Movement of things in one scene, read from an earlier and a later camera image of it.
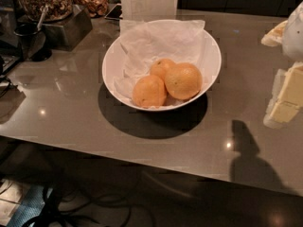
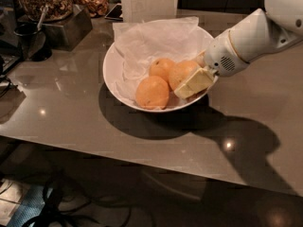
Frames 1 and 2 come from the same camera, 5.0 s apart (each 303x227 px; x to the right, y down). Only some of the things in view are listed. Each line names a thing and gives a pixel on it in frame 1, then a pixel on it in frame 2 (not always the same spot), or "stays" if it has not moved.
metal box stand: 65,35 stays
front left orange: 150,91 stays
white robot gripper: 294,35 → 222,57
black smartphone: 115,12 stays
